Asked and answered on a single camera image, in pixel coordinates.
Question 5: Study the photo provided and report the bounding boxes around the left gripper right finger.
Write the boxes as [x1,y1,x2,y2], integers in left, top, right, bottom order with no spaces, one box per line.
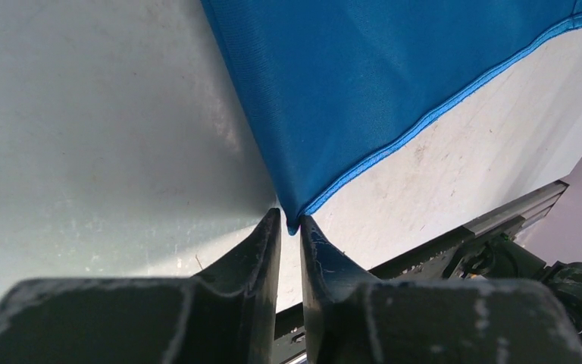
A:
[300,216,582,363]

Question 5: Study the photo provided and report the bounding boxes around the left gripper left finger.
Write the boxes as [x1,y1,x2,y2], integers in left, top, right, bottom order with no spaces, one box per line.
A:
[0,208,281,363]

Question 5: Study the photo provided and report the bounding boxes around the blue cloth napkin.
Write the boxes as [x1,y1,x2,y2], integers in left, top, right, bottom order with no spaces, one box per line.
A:
[202,1,582,234]

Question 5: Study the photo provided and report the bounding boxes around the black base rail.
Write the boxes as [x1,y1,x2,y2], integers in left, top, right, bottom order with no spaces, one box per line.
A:
[272,180,568,363]

